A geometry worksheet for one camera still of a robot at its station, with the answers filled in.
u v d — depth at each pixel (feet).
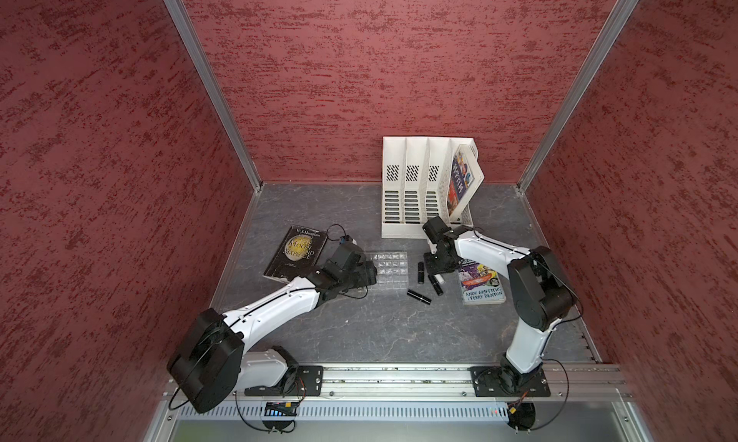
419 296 2.89
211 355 1.34
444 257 2.33
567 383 2.28
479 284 2.93
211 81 2.88
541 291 1.61
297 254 3.20
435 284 3.01
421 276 3.02
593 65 2.78
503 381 2.33
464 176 3.11
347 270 2.15
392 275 3.03
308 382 2.43
